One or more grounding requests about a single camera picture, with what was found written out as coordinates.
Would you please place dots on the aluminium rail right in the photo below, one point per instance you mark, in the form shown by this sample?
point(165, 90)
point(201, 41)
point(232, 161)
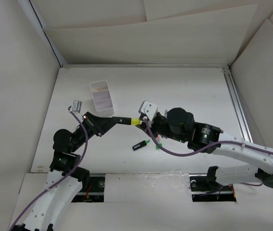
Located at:
point(241, 119)

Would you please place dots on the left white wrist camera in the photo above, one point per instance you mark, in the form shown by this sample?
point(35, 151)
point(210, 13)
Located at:
point(76, 106)

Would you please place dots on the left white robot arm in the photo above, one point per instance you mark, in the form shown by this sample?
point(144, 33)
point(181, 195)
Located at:
point(65, 178)

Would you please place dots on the black green highlighter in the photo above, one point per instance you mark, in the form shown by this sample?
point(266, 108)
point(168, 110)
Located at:
point(140, 145)

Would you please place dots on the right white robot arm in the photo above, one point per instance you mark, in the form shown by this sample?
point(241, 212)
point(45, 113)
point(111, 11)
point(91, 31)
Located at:
point(179, 125)

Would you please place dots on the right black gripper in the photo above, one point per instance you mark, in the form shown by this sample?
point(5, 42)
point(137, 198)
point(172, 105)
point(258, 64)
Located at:
point(143, 126)

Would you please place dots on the yellow highlighter cap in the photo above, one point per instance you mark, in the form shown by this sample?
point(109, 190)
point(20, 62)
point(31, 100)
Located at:
point(135, 122)

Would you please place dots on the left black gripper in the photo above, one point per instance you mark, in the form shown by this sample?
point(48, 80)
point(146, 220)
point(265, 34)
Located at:
point(102, 124)

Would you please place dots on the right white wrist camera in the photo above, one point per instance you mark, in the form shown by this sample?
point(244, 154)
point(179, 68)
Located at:
point(148, 110)

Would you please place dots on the white three-compartment organizer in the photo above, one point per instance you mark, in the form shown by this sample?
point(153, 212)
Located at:
point(102, 99)

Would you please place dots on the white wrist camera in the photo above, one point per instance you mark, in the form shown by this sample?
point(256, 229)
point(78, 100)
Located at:
point(76, 106)
point(148, 110)

